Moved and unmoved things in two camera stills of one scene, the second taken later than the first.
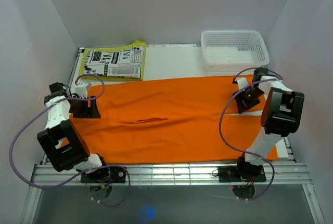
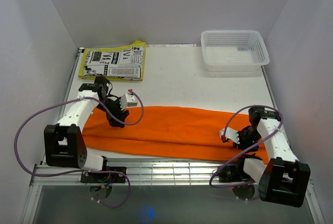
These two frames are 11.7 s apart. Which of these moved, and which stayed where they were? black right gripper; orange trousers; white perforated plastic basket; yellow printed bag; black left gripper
Moved: black left gripper; black right gripper; orange trousers
Stayed: white perforated plastic basket; yellow printed bag
